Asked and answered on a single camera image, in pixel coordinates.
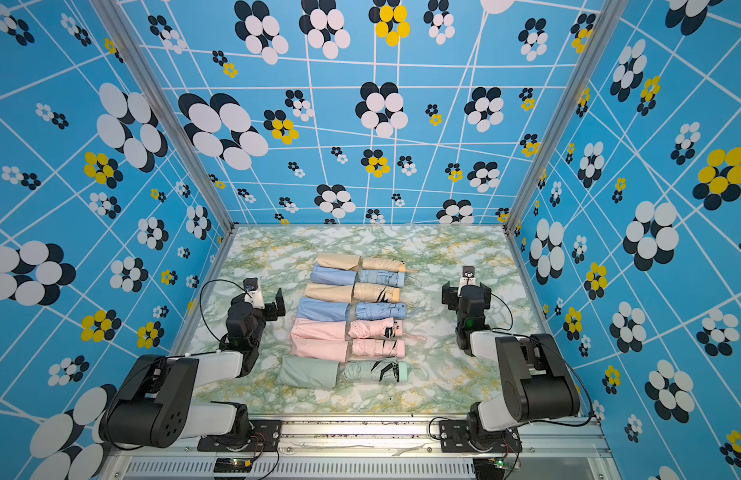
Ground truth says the blue umbrella sleeve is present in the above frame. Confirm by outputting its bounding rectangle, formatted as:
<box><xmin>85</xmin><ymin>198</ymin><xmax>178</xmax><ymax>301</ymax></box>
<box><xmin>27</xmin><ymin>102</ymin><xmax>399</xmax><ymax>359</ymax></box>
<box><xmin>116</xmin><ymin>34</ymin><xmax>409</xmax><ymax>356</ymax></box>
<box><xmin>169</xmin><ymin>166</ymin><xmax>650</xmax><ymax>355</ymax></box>
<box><xmin>296</xmin><ymin>297</ymin><xmax>352</xmax><ymax>322</ymax></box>
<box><xmin>310</xmin><ymin>264</ymin><xmax>358</xmax><ymax>286</ymax></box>

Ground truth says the pink umbrella sleeve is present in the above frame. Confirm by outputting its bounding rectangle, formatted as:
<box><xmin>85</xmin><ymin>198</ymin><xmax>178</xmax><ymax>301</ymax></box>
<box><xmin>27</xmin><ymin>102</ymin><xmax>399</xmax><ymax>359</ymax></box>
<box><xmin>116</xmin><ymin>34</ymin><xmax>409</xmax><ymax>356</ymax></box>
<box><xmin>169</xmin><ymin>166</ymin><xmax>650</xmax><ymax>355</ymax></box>
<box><xmin>292</xmin><ymin>337</ymin><xmax>350</xmax><ymax>363</ymax></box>
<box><xmin>290</xmin><ymin>318</ymin><xmax>346</xmax><ymax>341</ymax></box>

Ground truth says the beige umbrella sleeve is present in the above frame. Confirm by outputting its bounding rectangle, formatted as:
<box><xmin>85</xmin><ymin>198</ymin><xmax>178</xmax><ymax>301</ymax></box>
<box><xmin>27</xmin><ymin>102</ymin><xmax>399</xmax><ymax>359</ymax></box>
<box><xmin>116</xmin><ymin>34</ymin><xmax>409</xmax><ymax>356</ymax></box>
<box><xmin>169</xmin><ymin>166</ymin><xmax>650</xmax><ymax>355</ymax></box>
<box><xmin>304</xmin><ymin>283</ymin><xmax>354</xmax><ymax>303</ymax></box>
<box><xmin>316</xmin><ymin>252</ymin><xmax>362</xmax><ymax>271</ymax></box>

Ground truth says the blue umbrella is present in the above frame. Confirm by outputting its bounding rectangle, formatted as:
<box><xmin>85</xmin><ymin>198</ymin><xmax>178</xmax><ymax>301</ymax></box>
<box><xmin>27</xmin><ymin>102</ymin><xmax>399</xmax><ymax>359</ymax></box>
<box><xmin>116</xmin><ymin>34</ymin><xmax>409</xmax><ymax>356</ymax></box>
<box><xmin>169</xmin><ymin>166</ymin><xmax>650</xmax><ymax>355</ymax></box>
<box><xmin>358</xmin><ymin>270</ymin><xmax>405</xmax><ymax>288</ymax></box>
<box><xmin>356</xmin><ymin>302</ymin><xmax>407</xmax><ymax>321</ymax></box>

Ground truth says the green umbrella sleeve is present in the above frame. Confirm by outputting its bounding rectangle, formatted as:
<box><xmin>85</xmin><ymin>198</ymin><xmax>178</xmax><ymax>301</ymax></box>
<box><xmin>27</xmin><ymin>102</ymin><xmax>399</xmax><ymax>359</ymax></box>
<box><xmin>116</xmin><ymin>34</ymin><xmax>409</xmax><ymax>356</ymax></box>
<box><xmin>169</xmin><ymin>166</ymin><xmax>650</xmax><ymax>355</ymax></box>
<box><xmin>278</xmin><ymin>356</ymin><xmax>340</xmax><ymax>390</ymax></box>

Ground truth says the pink umbrella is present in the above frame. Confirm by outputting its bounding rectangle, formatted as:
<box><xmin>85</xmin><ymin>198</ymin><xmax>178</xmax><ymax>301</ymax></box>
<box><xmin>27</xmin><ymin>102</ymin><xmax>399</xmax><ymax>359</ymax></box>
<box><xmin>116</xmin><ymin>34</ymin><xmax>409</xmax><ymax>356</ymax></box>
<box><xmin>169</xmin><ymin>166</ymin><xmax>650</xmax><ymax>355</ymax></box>
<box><xmin>350</xmin><ymin>339</ymin><xmax>405</xmax><ymax>359</ymax></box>
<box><xmin>348</xmin><ymin>318</ymin><xmax>404</xmax><ymax>339</ymax></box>

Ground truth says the beige umbrella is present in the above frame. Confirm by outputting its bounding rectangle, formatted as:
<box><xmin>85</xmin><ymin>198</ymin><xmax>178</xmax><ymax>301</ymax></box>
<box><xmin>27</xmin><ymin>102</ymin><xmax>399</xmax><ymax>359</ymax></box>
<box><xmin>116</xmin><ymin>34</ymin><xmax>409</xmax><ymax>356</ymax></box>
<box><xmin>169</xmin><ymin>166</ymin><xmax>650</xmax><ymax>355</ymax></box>
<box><xmin>352</xmin><ymin>283</ymin><xmax>401</xmax><ymax>303</ymax></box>
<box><xmin>362</xmin><ymin>257</ymin><xmax>417</xmax><ymax>274</ymax></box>

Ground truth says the green umbrella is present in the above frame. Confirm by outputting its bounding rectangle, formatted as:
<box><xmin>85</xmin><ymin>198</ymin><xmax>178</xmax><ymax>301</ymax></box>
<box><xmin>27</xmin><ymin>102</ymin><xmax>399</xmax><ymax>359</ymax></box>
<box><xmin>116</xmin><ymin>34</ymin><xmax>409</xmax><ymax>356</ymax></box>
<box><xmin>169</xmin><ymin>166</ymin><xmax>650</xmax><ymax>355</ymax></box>
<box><xmin>342</xmin><ymin>359</ymin><xmax>409</xmax><ymax>384</ymax></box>

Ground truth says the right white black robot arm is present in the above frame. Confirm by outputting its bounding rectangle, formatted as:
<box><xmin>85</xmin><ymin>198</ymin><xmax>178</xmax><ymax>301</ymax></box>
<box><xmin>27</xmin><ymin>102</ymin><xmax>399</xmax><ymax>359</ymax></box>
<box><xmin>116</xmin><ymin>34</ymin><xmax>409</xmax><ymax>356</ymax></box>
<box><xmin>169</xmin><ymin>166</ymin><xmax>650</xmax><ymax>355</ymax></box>
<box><xmin>441</xmin><ymin>266</ymin><xmax>580</xmax><ymax>453</ymax></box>

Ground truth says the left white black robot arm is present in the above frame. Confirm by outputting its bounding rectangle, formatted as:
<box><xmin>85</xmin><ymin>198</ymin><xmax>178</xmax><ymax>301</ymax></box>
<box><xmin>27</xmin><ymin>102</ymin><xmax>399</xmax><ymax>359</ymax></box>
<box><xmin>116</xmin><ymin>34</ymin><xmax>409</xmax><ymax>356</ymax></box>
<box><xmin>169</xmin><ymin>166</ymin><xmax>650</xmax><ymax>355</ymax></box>
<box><xmin>98</xmin><ymin>278</ymin><xmax>286</xmax><ymax>451</ymax></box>

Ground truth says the left circuit board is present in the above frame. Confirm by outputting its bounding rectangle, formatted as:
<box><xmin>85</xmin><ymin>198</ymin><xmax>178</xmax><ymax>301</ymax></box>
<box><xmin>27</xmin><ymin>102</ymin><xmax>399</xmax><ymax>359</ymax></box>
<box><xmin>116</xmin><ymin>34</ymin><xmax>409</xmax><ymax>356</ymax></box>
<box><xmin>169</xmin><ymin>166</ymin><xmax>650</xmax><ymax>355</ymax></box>
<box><xmin>214</xmin><ymin>457</ymin><xmax>254</xmax><ymax>475</ymax></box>

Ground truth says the circuit board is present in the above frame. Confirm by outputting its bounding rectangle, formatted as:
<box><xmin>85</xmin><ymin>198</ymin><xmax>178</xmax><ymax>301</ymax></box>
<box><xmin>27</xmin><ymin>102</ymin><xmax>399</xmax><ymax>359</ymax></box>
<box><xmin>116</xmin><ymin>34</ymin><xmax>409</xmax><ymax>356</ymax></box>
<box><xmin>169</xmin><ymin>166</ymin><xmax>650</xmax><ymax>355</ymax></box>
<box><xmin>472</xmin><ymin>458</ymin><xmax>514</xmax><ymax>480</ymax></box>
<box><xmin>214</xmin><ymin>457</ymin><xmax>254</xmax><ymax>475</ymax></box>

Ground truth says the right circuit board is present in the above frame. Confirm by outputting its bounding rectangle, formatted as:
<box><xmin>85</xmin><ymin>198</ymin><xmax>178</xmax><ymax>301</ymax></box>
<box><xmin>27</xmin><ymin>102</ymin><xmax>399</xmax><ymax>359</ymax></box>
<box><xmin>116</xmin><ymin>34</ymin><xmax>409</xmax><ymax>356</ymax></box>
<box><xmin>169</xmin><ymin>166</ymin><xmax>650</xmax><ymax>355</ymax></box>
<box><xmin>472</xmin><ymin>458</ymin><xmax>514</xmax><ymax>480</ymax></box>

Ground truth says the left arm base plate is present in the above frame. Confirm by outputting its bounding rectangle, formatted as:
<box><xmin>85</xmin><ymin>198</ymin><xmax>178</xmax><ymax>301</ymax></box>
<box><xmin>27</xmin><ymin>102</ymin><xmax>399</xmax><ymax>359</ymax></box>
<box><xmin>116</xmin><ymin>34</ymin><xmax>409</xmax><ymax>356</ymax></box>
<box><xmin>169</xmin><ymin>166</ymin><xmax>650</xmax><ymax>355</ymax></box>
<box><xmin>198</xmin><ymin>419</ymin><xmax>284</xmax><ymax>453</ymax></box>

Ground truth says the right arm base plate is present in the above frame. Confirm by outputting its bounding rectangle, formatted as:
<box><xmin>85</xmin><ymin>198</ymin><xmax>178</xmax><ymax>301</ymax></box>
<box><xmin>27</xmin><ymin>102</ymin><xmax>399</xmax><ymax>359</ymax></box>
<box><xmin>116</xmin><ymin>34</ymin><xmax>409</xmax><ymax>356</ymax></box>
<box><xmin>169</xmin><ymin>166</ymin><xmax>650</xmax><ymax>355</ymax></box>
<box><xmin>437</xmin><ymin>419</ymin><xmax>522</xmax><ymax>455</ymax></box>

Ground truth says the aluminium front rail frame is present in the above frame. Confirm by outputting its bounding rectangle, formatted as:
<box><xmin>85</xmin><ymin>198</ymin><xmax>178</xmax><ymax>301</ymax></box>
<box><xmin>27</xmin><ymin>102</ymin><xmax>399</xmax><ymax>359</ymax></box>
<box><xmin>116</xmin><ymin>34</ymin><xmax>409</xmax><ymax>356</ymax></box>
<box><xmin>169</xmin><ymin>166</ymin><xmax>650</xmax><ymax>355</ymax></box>
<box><xmin>100</xmin><ymin>415</ymin><xmax>621</xmax><ymax>479</ymax></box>

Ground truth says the right aluminium corner post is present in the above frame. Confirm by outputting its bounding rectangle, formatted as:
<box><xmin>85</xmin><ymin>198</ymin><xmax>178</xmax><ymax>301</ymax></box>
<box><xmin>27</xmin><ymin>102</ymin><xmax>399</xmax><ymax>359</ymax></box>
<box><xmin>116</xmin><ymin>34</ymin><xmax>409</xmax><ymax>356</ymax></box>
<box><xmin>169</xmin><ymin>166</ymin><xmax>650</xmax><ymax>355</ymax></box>
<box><xmin>506</xmin><ymin>0</ymin><xmax>629</xmax><ymax>234</ymax></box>

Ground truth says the aluminium corner post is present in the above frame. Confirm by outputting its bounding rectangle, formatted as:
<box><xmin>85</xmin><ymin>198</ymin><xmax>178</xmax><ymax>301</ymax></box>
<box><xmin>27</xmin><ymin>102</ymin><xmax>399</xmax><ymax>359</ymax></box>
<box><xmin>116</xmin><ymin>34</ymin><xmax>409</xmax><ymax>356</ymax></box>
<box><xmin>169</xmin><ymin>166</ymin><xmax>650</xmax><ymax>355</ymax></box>
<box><xmin>92</xmin><ymin>1</ymin><xmax>234</xmax><ymax>235</ymax></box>
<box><xmin>506</xmin><ymin>0</ymin><xmax>629</xmax><ymax>234</ymax></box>

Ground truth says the left aluminium corner post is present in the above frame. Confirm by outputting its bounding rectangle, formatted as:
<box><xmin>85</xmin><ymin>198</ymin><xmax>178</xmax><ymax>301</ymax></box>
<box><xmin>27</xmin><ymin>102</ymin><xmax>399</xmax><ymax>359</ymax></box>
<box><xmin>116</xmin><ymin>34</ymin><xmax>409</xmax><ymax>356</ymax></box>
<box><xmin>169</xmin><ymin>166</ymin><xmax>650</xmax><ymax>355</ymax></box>
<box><xmin>92</xmin><ymin>1</ymin><xmax>234</xmax><ymax>235</ymax></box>

